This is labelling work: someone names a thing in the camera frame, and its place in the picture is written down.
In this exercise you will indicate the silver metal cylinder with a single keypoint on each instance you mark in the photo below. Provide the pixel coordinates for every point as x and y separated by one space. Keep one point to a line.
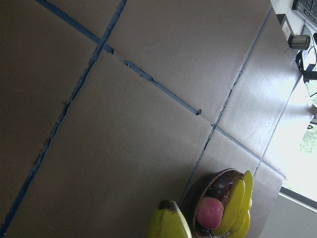
300 42

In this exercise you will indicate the black box with label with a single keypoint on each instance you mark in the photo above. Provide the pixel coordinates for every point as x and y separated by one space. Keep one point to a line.
286 27

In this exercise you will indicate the yellow banana pale green side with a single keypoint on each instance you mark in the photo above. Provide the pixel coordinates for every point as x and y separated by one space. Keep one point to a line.
232 208

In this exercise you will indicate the dark purple eggplant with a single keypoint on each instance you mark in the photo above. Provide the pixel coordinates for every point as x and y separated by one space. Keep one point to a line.
221 187

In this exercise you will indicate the red apple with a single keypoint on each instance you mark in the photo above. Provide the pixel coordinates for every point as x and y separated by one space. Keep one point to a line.
209 213

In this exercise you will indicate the brown wicker basket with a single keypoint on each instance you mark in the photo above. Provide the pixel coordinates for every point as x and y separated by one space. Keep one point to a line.
193 197

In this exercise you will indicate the yellow banana with dark tip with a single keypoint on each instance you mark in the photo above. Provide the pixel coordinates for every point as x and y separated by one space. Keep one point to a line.
168 222

